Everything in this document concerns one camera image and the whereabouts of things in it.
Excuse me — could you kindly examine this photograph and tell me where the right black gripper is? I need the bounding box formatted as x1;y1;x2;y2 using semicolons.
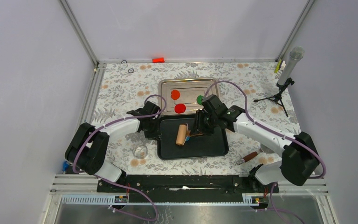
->
190;110;219;138

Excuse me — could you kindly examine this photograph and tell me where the black plastic tray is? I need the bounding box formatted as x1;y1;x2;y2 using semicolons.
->
157;114;229;160

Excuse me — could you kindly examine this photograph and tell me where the wooden dough roller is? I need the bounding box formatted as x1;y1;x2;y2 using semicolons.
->
175;124;202;146

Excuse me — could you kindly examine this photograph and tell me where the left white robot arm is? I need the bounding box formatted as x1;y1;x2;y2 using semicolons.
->
64;101;163;192

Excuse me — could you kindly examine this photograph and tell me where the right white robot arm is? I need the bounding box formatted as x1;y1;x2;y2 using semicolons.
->
191;95;321;192

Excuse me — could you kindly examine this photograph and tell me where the green dough disc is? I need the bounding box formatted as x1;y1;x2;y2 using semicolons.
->
196;95;204;105

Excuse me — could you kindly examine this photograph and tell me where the red dough disc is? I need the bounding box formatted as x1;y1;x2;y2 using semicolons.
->
174;104;186;114

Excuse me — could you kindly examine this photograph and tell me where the orange dough disc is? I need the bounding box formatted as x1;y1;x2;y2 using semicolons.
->
171;90;180;100

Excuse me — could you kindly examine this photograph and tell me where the small glass bowl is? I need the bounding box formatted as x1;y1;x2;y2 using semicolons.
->
132;144;148;159

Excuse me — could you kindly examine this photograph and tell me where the silver metal tray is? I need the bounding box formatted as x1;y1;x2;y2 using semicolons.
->
158;77;220;116

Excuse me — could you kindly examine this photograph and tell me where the floral tablecloth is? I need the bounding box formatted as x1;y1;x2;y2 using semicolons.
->
92;63;300;175

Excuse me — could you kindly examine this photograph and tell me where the orange block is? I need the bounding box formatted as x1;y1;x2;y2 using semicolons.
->
152;57;165;63

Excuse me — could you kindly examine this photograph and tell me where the yellow marker pen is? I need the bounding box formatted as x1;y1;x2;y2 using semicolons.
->
274;59;282;73

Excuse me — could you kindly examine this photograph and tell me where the grey microphone on tripod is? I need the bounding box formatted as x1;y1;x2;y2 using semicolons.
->
253;46;305;117

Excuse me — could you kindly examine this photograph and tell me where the brown handled tool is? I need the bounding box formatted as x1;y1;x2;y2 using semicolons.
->
235;149;262;165

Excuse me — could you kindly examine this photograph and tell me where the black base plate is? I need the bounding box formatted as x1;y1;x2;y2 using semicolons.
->
96;175;279;203

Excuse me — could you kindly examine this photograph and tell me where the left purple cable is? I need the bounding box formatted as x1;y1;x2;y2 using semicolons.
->
72;94;167;222

